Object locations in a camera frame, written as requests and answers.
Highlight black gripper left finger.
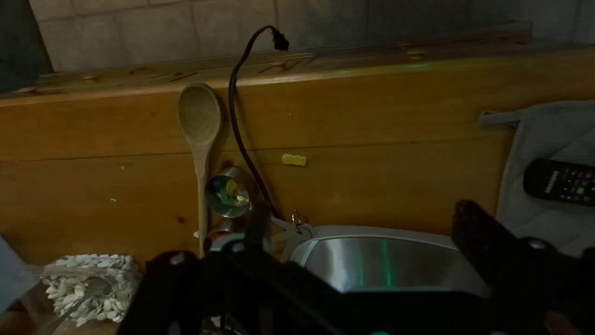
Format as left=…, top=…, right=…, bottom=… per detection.
left=117, top=245, right=349, bottom=335

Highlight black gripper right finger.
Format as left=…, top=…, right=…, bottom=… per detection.
left=450, top=196, right=595, bottom=335

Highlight small items on counter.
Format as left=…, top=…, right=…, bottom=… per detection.
left=176, top=81, right=223, bottom=243

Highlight black remote control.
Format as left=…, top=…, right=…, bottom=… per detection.
left=520, top=155, right=595, bottom=208

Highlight patterned white cloth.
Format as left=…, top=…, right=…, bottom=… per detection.
left=39, top=250, right=145, bottom=328

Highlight grey pot holder cloth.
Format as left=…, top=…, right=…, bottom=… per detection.
left=476, top=100, right=595, bottom=258

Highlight silver toaster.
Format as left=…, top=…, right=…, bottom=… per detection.
left=206, top=211, right=491, bottom=299

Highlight small yellow piece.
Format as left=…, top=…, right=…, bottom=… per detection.
left=280, top=152, right=308, bottom=167

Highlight grey door mat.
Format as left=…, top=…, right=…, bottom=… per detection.
left=0, top=0, right=54, bottom=90

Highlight black toaster power cable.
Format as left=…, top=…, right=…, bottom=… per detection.
left=227, top=23, right=292, bottom=221

